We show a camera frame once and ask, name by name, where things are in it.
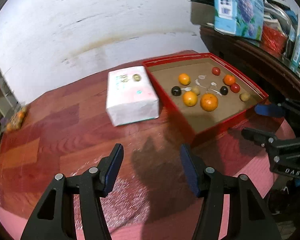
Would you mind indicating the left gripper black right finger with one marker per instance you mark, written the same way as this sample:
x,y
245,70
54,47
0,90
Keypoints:
x,y
248,218

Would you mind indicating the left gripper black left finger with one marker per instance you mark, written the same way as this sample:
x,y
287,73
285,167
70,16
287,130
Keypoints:
x,y
53,215

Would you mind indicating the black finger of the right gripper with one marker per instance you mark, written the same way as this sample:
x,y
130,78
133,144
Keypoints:
x,y
267,109
260,137

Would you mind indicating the green-brown longan fruit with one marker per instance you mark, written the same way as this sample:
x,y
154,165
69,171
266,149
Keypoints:
x,y
195,90
244,97

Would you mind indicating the red cherry tomato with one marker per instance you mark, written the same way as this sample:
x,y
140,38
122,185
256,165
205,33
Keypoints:
x,y
216,71
235,88

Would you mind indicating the small orange kumquat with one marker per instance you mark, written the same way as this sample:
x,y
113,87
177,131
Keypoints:
x,y
229,80

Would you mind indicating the dark black plum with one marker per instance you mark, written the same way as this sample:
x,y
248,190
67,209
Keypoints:
x,y
176,91
224,90

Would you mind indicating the large orange tangerine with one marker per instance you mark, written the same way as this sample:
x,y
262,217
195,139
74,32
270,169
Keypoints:
x,y
209,102

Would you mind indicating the yellow-orange citrus fruit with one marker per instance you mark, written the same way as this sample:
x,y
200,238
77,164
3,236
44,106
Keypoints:
x,y
190,99

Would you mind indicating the small orange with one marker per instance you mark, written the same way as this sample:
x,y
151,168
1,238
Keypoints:
x,y
184,79

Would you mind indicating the dark wooden cabinet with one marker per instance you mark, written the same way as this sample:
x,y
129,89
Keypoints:
x,y
278,81

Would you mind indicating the red mesh bag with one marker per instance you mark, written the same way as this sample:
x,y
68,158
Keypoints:
x,y
273,41

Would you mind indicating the red cardboard tray box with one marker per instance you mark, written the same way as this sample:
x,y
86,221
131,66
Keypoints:
x,y
195,124

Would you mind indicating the pink table mat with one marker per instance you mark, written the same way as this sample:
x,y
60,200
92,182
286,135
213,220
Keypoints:
x,y
257,170

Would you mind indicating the clear plastic fruit container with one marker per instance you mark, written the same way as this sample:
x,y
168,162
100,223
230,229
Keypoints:
x,y
15,118

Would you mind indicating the blue floral tissue package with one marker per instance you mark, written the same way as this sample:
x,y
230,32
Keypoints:
x,y
241,18

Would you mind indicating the white tissue pack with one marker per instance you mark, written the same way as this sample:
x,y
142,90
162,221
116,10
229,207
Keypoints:
x,y
130,96

